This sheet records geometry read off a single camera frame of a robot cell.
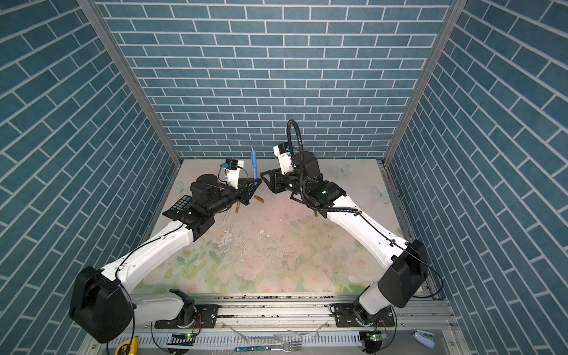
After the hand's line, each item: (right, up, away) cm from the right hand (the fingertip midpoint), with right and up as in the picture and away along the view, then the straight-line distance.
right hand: (262, 170), depth 71 cm
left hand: (-1, -4, +3) cm, 5 cm away
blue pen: (-2, -1, +1) cm, 3 cm away
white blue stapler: (+52, -53, -2) cm, 75 cm away
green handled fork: (+9, -55, -3) cm, 56 cm away
